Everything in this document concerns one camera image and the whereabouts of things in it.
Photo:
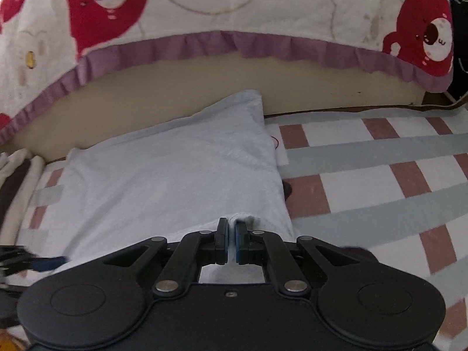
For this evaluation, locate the stack of folded clothes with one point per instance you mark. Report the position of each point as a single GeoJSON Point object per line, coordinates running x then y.
{"type": "Point", "coordinates": [16, 182]}

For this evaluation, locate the light grey sweatshirt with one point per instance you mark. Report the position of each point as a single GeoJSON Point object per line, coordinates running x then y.
{"type": "Point", "coordinates": [164, 175]}

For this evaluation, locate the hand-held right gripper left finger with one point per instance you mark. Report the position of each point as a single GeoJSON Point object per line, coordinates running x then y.
{"type": "Point", "coordinates": [225, 243]}

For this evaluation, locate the pile of dark clothes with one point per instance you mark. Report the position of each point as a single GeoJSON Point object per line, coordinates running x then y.
{"type": "Point", "coordinates": [460, 25]}

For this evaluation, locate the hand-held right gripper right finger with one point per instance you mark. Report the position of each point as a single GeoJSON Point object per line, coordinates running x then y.
{"type": "Point", "coordinates": [238, 243]}

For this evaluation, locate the bear print quilted bedspread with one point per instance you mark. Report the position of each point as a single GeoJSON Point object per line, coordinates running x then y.
{"type": "Point", "coordinates": [219, 3]}

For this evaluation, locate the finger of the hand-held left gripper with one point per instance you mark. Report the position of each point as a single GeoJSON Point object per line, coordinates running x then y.
{"type": "Point", "coordinates": [47, 263]}

